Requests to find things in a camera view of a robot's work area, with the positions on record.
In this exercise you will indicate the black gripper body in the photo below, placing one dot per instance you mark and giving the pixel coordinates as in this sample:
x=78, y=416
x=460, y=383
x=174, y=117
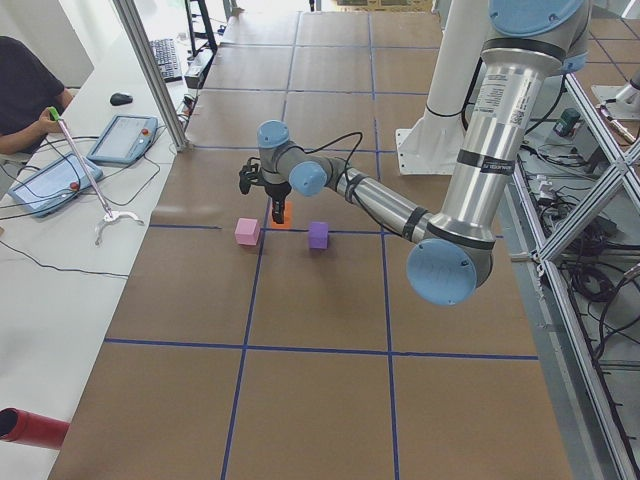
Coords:
x=275, y=192

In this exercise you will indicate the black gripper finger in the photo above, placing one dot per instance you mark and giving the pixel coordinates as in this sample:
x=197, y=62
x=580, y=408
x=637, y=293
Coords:
x=277, y=211

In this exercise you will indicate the orange foam cube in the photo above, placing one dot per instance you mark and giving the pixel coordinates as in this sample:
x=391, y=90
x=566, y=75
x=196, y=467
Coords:
x=287, y=218

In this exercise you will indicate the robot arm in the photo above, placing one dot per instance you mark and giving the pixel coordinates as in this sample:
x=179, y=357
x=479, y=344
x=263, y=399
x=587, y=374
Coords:
x=493, y=60

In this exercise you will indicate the pink foam cube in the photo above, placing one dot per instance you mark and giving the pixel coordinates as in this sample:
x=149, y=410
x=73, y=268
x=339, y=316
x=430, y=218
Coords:
x=247, y=231

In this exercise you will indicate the purple foam cube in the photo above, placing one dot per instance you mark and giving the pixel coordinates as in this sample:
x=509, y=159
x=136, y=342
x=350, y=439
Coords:
x=318, y=235

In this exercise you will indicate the blue teach pendant far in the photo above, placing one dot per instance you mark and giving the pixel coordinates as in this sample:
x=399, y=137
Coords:
x=124, y=140

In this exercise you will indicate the blue teach pendant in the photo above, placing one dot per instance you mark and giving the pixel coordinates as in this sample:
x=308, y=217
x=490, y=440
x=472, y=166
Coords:
x=124, y=140
x=49, y=189

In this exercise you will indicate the black keyboard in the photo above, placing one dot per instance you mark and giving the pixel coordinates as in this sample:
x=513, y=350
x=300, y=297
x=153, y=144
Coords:
x=167, y=60

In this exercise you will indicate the black computer mouse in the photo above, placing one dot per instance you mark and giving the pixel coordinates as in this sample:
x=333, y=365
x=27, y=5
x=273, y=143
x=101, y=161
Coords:
x=120, y=99

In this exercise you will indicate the blue teach pendant near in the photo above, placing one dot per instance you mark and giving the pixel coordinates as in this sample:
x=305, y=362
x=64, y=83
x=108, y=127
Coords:
x=49, y=189

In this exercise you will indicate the reacher grabber stick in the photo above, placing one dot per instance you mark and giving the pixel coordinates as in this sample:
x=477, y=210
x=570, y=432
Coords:
x=110, y=216

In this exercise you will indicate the seated person dark shirt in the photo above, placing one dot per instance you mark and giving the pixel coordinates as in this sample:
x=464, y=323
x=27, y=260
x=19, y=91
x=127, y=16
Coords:
x=28, y=91

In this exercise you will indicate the red tube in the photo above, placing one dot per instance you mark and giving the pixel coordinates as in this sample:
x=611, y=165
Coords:
x=31, y=429

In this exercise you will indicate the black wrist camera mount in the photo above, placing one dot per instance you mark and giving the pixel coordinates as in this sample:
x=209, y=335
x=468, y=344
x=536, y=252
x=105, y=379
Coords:
x=250, y=175

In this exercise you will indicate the aluminium frame column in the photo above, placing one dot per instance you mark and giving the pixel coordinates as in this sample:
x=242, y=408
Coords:
x=134, y=28

